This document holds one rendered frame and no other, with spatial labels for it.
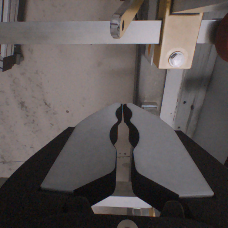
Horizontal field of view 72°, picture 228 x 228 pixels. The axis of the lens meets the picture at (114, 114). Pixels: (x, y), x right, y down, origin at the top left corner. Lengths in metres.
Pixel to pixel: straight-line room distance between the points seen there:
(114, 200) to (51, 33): 0.28
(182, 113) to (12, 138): 1.52
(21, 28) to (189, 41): 0.24
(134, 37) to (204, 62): 0.34
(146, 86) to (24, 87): 1.10
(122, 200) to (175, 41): 0.26
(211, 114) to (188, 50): 0.34
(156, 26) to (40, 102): 1.23
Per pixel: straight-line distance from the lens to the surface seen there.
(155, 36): 0.26
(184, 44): 0.26
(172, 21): 0.26
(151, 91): 0.46
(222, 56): 0.27
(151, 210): 0.33
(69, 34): 0.27
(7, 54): 1.14
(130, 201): 0.30
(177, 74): 0.55
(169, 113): 0.60
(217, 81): 0.56
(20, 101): 1.49
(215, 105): 0.56
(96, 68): 1.17
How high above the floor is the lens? 1.12
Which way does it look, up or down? 60 degrees down
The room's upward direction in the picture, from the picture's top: 175 degrees counter-clockwise
